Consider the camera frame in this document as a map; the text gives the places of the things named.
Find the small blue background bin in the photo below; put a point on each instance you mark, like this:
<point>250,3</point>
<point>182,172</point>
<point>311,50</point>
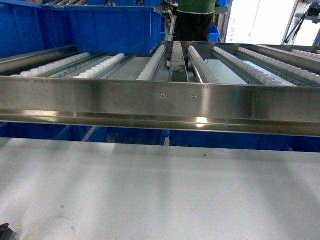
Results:
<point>214,35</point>

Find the blue bin under shelf left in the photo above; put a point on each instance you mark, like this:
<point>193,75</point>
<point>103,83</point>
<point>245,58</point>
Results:
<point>78,133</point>

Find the stainless steel roller shelf rack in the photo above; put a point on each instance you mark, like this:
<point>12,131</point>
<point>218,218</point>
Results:
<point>196,86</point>

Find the blue bin under shelf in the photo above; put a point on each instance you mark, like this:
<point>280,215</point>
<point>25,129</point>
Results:
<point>78,133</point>
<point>244,141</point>

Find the person in green shirt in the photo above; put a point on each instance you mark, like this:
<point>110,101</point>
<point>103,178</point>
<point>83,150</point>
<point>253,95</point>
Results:
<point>194,20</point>

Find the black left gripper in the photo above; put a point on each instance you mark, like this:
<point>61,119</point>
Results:
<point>6,233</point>

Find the large blue bin on rack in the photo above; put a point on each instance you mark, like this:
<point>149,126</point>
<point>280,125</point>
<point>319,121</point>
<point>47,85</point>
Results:
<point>27,27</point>

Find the blue bin under shelf right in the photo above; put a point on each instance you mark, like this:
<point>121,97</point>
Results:
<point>244,141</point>

